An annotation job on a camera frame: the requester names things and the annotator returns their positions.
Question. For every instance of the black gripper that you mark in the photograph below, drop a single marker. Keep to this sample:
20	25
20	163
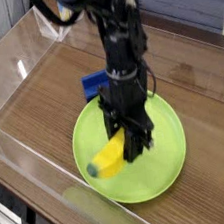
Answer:
123	105

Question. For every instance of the yellow toy banana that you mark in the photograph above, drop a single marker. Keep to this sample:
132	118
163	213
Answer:
109	160

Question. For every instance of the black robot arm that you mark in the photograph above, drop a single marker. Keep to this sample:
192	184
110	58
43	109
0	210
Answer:
120	28

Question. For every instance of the green round plate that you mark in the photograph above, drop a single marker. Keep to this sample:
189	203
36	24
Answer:
152	172

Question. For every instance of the blue foam block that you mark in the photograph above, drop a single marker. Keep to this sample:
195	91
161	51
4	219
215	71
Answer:
92	82

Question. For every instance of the clear acrylic enclosure wall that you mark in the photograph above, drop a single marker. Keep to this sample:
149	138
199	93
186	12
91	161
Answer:
41	98

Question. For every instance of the clear acrylic corner bracket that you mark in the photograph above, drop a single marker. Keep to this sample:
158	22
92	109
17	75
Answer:
47	30

